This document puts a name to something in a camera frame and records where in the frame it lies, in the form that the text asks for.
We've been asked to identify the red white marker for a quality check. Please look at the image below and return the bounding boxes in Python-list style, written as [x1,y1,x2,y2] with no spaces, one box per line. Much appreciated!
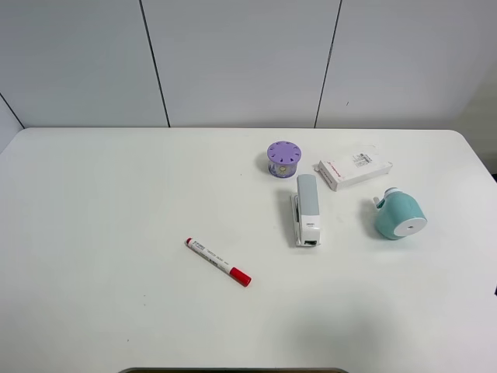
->
[186,238,252,287]

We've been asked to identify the white grey stapler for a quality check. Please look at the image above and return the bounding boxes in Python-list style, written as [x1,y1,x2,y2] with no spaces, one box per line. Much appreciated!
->
[290,174,321,247]

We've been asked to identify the teal pencil sharpener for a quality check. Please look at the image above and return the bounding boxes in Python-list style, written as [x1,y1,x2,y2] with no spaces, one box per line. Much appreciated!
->
[373,187,427,240]

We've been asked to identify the white cardboard box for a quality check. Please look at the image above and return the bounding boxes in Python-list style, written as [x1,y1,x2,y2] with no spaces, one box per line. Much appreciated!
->
[315,150,393,192]

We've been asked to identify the purple round container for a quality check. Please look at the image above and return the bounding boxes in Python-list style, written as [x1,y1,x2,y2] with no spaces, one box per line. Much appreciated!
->
[266,141,302,179]

